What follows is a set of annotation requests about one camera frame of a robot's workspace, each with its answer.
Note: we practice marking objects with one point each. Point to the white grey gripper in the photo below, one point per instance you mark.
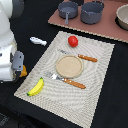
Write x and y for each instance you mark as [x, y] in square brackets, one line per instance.
[11, 64]

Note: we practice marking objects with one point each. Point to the white toy fish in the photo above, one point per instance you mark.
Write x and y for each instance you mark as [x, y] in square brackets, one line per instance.
[36, 40]

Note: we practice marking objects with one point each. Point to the yellow banana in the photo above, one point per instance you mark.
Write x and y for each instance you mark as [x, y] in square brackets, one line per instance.
[37, 88]

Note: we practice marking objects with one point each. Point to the red tomato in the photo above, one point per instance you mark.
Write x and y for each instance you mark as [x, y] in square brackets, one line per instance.
[73, 41]

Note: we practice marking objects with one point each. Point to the golden bread loaf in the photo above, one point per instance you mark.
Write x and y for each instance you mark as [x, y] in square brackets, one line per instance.
[24, 72]

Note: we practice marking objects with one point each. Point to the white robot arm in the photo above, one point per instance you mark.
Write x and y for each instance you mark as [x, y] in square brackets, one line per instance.
[9, 9]

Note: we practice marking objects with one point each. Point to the round beige plate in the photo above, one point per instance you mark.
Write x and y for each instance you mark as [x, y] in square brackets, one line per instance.
[69, 66]

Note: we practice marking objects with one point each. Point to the small grey saucepan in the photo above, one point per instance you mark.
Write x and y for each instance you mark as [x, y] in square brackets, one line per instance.
[68, 10]

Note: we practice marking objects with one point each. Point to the large grey pot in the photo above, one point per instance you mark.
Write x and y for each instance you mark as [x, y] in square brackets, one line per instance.
[91, 12]

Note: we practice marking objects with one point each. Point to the pink wooden board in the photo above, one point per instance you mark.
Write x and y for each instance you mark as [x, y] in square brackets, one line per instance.
[106, 27]

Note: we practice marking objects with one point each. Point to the beige bowl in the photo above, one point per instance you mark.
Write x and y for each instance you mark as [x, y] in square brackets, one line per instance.
[122, 15]

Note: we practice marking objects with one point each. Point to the fork with wooden handle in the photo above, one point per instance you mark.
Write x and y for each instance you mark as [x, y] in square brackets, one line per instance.
[55, 77]

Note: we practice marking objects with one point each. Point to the knife with wooden handle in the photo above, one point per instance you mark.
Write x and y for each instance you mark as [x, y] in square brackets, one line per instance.
[79, 55]

